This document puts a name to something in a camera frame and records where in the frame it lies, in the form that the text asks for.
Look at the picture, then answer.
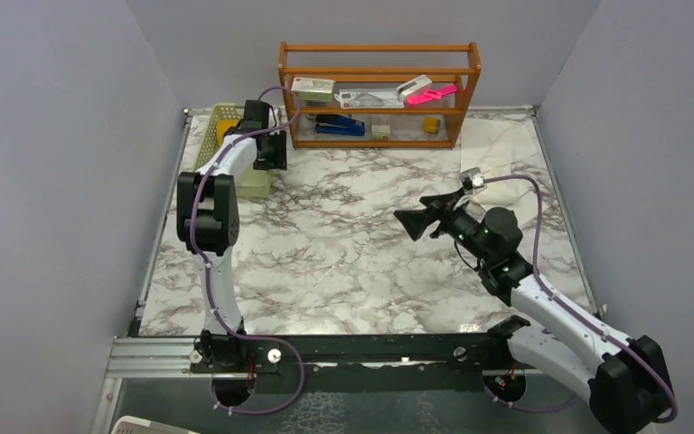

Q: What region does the yellow brown bear towel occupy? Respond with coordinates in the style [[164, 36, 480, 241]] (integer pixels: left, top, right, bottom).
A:
[[215, 119, 238, 147]]

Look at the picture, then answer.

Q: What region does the blue black stapler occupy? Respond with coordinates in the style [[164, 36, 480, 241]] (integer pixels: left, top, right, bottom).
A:
[[314, 114, 365, 137]]

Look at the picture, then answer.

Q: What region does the cream white towel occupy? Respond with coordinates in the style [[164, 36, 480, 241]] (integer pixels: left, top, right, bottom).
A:
[[460, 114, 557, 224]]

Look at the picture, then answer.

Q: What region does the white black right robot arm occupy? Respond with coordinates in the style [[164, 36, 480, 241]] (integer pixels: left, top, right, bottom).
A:
[[393, 191, 676, 433]]

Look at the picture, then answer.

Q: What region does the white tray corner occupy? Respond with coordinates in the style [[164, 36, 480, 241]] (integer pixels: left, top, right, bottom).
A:
[[110, 416, 197, 434]]

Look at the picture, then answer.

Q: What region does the white green box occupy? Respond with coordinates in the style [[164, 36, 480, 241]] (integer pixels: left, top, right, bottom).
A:
[[290, 76, 335, 102]]

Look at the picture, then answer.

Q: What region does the aluminium rail frame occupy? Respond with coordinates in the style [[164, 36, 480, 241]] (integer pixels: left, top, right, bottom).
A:
[[92, 336, 602, 433]]

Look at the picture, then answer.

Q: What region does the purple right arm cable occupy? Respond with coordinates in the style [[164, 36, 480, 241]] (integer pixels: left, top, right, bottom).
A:
[[482, 174, 679, 424]]

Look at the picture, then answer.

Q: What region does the small yellow block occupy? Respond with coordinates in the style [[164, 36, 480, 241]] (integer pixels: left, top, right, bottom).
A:
[[422, 118, 442, 135]]

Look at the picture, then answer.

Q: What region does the wooden shelf rack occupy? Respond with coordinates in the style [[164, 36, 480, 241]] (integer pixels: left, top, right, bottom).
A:
[[277, 42, 482, 149]]

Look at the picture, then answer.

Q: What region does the small white eraser box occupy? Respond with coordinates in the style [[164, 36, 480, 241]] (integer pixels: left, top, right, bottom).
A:
[[370, 115, 391, 141]]

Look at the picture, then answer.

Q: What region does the white stapler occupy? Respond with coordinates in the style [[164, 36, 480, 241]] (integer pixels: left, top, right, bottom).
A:
[[396, 74, 433, 102]]

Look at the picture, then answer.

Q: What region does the green plastic basket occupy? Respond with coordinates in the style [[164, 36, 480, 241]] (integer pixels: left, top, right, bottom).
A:
[[193, 104, 275, 199]]

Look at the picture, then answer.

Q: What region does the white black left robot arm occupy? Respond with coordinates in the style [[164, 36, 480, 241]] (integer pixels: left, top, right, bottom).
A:
[[176, 99, 286, 372]]

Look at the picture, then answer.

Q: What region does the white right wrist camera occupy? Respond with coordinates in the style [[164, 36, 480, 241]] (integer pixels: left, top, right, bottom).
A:
[[459, 167, 485, 193]]

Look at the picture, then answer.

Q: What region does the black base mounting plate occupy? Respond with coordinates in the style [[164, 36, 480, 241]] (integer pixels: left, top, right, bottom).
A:
[[189, 333, 522, 403]]

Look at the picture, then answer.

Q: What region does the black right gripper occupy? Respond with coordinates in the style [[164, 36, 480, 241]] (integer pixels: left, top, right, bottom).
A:
[[394, 187, 492, 263]]

